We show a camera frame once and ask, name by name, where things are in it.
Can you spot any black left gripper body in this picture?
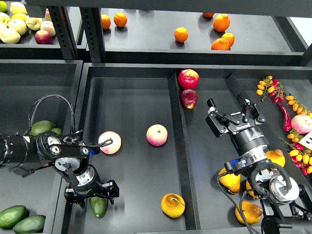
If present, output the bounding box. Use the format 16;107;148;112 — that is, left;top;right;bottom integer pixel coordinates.
64;180;119;201

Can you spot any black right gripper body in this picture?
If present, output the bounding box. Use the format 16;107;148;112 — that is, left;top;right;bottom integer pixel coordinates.
228;112;269;156

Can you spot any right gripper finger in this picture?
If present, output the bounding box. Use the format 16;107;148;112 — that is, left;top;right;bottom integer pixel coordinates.
206;98;239;137
235;92;266;124

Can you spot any dark green avocado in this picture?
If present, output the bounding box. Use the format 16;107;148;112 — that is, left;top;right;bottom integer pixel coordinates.
89;196;108;218

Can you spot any yellow pear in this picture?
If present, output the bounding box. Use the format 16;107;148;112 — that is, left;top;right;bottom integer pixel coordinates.
218;174;241;194
242;201;263;225
246;180;259;199
266;149;286;167
161;193;185;218

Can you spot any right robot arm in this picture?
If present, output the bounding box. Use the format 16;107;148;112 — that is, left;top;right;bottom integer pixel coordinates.
206;93;312;234

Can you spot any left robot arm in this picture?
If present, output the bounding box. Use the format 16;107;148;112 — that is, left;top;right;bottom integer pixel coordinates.
0;95;119;207

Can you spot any green avocado bottom left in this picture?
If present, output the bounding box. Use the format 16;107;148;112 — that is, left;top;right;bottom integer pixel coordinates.
0;205;27;229

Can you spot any green avocado right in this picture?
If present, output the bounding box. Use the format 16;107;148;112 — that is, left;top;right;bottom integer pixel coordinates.
51;128;63;135

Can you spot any yellow pear bottom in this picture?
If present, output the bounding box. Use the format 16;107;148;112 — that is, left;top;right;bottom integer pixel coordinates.
242;201;263;225

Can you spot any green avocado top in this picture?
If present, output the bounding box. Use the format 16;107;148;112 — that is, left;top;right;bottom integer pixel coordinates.
29;120;56;137

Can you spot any cherry tomato bunch top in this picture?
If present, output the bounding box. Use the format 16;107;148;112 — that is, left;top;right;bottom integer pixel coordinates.
256;76;285;103

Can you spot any red chili pepper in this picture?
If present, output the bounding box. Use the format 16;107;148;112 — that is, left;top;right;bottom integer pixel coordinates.
278;103;292;132

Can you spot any dark red apple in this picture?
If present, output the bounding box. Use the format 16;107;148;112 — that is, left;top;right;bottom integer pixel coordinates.
180;89;198;109

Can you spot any pink apple left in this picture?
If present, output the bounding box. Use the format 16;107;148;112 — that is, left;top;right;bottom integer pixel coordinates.
98;131;121;155

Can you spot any pink apple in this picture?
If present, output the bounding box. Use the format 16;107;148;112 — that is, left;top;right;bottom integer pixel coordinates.
98;131;121;155
146;124;168;147

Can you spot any orange cherry tomato bunch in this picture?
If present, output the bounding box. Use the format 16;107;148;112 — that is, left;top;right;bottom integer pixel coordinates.
286;95;312;117

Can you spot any pink apple right edge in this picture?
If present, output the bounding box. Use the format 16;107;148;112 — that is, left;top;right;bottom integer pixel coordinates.
291;114;312;135

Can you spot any cherry tomato bunch lower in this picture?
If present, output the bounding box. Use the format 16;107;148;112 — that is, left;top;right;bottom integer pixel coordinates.
279;129;312;176

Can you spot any white label card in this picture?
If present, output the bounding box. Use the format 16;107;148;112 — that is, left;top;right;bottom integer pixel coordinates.
299;132;312;150

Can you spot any pink apple centre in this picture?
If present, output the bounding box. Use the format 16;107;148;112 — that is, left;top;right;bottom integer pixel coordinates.
146;124;168;147

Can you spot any black centre tray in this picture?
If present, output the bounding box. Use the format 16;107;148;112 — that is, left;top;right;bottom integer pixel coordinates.
60;64;312;234

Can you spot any black tray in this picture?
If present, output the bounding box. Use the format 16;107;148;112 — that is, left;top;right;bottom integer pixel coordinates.
60;64;312;234
0;59;82;234

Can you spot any orange front right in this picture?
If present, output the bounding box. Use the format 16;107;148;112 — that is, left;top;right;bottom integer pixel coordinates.
211;38;230;50

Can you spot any orange behind front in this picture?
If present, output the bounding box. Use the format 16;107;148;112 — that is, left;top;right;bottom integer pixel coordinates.
222;33;235;47

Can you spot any large orange right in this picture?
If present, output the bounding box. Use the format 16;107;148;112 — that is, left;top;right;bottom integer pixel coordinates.
213;13;231;32

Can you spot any orange centre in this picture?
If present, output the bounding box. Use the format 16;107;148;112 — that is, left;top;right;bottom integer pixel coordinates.
174;27;189;43

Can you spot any orange under shelf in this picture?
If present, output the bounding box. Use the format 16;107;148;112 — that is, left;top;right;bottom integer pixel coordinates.
202;12;214;18

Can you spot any black left tray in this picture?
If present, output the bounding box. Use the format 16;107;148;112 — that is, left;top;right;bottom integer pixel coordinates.
0;59;82;234

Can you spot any black upper right shelf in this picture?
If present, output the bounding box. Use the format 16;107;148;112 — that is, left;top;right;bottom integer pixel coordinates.
85;7;310;67

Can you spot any orange far left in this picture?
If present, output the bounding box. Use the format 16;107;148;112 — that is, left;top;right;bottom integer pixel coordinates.
101;14;111;30

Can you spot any red apple on shelf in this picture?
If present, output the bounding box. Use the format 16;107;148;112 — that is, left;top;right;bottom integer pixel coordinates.
35;30;53;44

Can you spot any black perforated post right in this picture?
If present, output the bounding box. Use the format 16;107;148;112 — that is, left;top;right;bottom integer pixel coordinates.
79;7;106;63

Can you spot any black perforated post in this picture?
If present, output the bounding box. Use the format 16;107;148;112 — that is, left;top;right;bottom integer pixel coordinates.
79;7;106;63
47;6;78;60

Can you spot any black perforated post left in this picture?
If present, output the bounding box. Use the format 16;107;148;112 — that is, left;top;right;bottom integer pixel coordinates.
47;6;78;60

